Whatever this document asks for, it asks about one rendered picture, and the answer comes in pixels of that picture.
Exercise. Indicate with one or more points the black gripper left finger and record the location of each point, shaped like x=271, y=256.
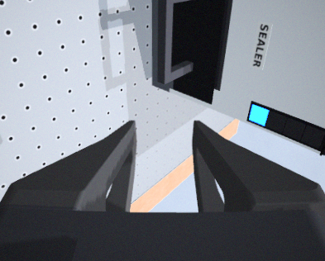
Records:
x=82, y=179

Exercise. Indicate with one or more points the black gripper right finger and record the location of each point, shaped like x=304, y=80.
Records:
x=249, y=182

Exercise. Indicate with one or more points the grey base plate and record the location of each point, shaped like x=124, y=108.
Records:
x=74, y=71

